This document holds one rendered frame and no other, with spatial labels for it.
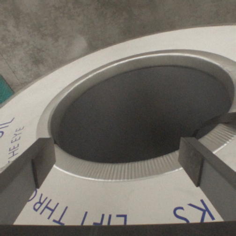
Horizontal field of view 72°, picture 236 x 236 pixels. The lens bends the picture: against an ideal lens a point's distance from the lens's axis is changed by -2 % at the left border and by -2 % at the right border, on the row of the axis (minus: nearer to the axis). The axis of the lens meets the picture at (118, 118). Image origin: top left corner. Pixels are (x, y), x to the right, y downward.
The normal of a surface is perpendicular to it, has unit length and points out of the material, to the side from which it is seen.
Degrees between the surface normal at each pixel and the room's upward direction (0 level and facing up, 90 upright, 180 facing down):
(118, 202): 90
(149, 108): 5
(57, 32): 0
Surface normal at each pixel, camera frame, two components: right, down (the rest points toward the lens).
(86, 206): -0.28, -0.76
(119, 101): 0.33, 0.50
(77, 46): -0.10, 0.63
